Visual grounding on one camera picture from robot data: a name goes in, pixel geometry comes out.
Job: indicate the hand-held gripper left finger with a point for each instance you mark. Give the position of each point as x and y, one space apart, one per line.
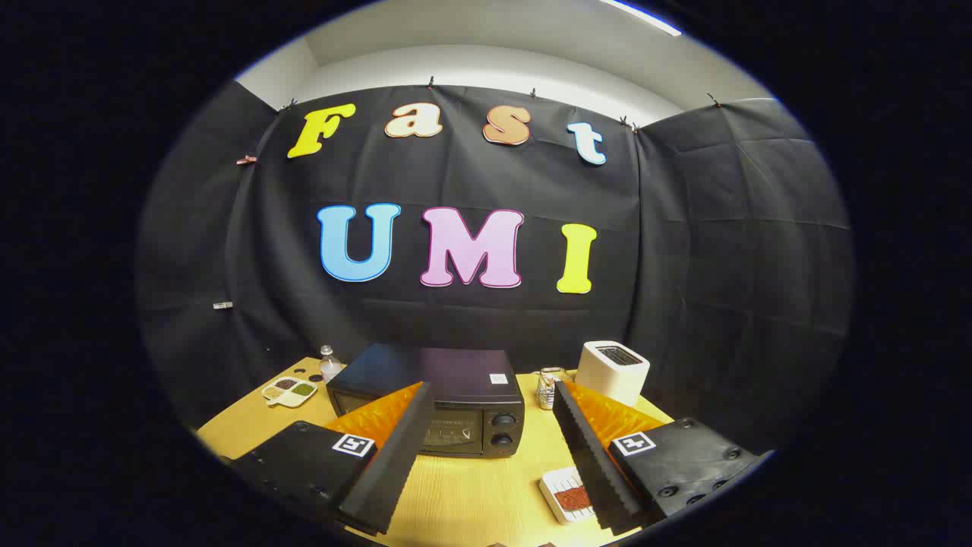
395 463

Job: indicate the white divided spice dish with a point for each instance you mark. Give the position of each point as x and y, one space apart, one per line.
289 392

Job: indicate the reddish brown meat slice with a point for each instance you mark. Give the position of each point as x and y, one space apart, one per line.
572 498

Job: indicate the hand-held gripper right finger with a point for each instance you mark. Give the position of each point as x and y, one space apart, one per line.
588 456

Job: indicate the white slot toaster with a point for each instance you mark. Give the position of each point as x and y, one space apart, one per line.
611 376

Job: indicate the clear plastic bottle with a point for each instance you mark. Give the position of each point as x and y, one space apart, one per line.
329 368

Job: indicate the black toaster oven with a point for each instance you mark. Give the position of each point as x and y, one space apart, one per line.
456 374

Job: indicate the white ribbed tray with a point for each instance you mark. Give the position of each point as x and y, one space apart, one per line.
554 480

